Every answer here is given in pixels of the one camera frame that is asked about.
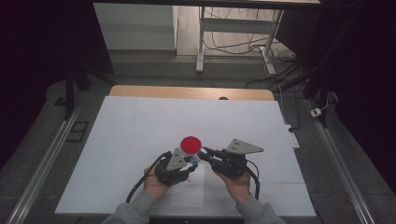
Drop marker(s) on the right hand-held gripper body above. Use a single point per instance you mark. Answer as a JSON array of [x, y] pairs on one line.
[[232, 163]]

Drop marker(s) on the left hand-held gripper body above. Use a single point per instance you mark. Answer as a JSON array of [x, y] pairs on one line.
[[172, 169]]

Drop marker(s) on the blue stamp cap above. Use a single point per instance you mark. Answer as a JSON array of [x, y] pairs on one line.
[[193, 161]]

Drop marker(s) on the blue and white stamp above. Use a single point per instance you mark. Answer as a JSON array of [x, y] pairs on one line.
[[196, 158]]

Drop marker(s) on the round red ink pad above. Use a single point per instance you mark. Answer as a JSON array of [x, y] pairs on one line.
[[190, 145]]

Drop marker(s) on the person's left hand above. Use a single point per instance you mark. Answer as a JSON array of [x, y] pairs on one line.
[[154, 186]]

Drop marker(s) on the person's right hand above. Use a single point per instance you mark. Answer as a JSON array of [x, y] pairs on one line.
[[239, 188]]

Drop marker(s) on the wooden table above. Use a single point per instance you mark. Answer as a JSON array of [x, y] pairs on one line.
[[186, 92]]

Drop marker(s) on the white power strip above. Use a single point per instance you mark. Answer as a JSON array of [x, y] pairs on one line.
[[293, 138]]

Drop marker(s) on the small white plug adapter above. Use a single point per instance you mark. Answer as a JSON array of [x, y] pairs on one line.
[[316, 112]]

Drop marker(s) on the black stand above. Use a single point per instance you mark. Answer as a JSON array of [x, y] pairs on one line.
[[314, 84], [70, 93]]

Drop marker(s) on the white partition panel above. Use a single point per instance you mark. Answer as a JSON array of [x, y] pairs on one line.
[[137, 28]]

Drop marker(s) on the black curtain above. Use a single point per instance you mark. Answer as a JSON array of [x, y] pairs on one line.
[[364, 77], [37, 46]]

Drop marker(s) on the black floor frame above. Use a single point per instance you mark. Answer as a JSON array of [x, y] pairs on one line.
[[77, 132]]

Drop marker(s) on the aluminium floor rail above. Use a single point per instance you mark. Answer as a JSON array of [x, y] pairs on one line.
[[342, 168], [43, 168]]

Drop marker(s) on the white metal desk frame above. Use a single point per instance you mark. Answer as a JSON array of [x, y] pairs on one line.
[[236, 25]]

